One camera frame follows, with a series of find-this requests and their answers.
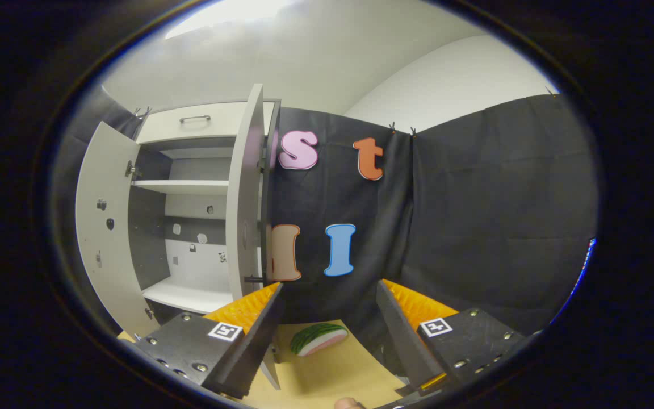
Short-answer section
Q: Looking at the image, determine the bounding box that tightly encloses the white grey cabinet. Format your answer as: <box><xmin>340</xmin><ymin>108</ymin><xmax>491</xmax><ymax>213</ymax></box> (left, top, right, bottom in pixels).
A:
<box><xmin>127</xmin><ymin>101</ymin><xmax>278</xmax><ymax>325</ymax></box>

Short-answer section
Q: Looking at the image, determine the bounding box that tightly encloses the white cabinet shelf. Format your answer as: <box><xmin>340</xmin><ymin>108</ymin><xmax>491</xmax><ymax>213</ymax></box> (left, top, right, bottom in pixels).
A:
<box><xmin>132</xmin><ymin>180</ymin><xmax>230</xmax><ymax>196</ymax></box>

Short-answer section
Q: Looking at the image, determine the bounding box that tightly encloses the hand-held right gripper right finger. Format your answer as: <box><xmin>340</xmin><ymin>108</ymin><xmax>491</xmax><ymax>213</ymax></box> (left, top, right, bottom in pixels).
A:
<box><xmin>376</xmin><ymin>279</ymin><xmax>527</xmax><ymax>397</ymax></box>

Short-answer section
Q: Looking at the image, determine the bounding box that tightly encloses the white door with earmuff sticker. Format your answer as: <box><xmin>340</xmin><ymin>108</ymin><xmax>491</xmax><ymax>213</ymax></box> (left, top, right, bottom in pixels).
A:
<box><xmin>226</xmin><ymin>84</ymin><xmax>281</xmax><ymax>391</ymax></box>

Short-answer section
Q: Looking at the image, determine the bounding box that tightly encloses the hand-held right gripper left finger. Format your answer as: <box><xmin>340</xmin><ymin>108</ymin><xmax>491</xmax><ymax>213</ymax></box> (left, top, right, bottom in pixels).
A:
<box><xmin>120</xmin><ymin>283</ymin><xmax>287</xmax><ymax>400</ymax></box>

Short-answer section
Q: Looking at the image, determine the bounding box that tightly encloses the black backdrop cloth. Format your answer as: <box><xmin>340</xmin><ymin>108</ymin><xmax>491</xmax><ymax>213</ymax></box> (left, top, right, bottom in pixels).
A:
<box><xmin>52</xmin><ymin>85</ymin><xmax>152</xmax><ymax>188</ymax></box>
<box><xmin>267</xmin><ymin>94</ymin><xmax>599</xmax><ymax>341</ymax></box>

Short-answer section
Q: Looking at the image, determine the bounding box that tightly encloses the toy watermelon slice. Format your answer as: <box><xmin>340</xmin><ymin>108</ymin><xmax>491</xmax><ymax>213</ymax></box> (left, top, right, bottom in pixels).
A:
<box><xmin>290</xmin><ymin>323</ymin><xmax>349</xmax><ymax>357</ymax></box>

